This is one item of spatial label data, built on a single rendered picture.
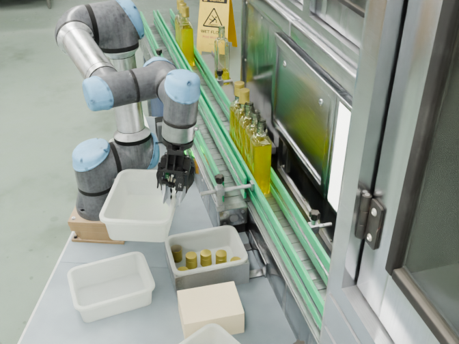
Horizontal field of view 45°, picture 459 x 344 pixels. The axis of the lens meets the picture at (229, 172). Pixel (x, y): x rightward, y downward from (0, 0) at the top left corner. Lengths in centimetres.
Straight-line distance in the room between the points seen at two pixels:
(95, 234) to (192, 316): 50
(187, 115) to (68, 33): 45
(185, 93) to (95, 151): 60
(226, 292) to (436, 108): 111
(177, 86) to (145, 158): 61
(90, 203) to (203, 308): 52
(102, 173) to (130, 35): 42
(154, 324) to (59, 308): 28
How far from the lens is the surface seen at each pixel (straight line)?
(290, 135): 181
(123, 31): 159
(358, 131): 59
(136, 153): 172
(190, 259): 165
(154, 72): 125
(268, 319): 157
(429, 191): 54
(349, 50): 143
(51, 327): 162
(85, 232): 183
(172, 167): 125
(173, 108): 118
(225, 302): 151
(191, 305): 150
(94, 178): 172
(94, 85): 122
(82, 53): 137
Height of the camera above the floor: 193
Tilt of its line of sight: 34 degrees down
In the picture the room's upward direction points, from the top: straight up
